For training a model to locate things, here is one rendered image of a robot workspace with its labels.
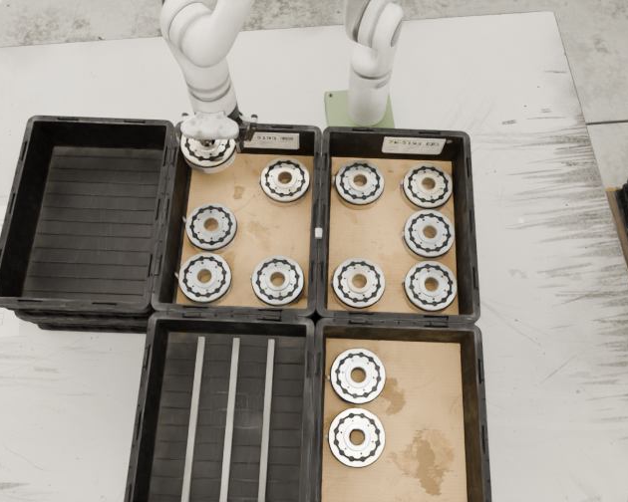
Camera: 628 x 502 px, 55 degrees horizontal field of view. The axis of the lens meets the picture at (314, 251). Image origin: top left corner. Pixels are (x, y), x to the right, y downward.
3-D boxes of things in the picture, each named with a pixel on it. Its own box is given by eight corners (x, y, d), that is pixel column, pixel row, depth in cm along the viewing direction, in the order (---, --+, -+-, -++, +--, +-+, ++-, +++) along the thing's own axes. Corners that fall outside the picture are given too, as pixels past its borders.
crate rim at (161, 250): (177, 125, 125) (174, 120, 122) (322, 131, 124) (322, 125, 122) (153, 313, 111) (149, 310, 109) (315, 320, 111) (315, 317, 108)
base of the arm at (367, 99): (342, 100, 146) (344, 51, 131) (378, 90, 147) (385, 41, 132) (354, 129, 143) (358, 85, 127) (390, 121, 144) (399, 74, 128)
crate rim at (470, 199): (322, 131, 124) (322, 125, 122) (467, 136, 124) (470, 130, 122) (315, 320, 111) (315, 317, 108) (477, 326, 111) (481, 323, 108)
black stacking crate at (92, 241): (52, 144, 134) (30, 117, 123) (185, 149, 134) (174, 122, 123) (15, 319, 120) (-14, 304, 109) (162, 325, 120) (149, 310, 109)
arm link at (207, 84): (170, 73, 95) (205, 109, 93) (145, 2, 80) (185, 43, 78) (205, 48, 97) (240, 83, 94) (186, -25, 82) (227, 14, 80)
